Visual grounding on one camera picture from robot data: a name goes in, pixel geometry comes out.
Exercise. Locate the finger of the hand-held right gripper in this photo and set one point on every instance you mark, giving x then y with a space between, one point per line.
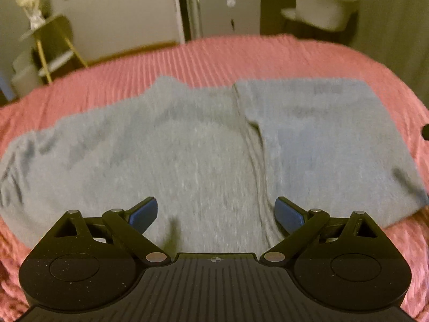
425 132

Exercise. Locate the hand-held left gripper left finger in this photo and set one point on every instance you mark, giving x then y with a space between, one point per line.
142 216

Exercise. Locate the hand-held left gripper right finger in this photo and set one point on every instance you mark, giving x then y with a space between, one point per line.
290 216

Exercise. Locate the grey fleece pants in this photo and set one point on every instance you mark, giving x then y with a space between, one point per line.
187 154

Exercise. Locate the green curtain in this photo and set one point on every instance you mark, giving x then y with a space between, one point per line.
385 16

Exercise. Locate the white shell-back chair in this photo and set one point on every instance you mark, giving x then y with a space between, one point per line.
325 8

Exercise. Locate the pink ribbed blanket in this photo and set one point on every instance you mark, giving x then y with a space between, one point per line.
214 60

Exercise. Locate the grey drawer cabinet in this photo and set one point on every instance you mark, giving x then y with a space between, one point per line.
218 20

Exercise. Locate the white side table gold legs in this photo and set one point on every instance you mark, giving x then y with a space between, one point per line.
50 28

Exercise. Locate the round white stick-on light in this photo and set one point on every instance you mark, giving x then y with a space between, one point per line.
230 2

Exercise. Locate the wrapped flower bouquet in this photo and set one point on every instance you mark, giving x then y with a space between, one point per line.
32 3

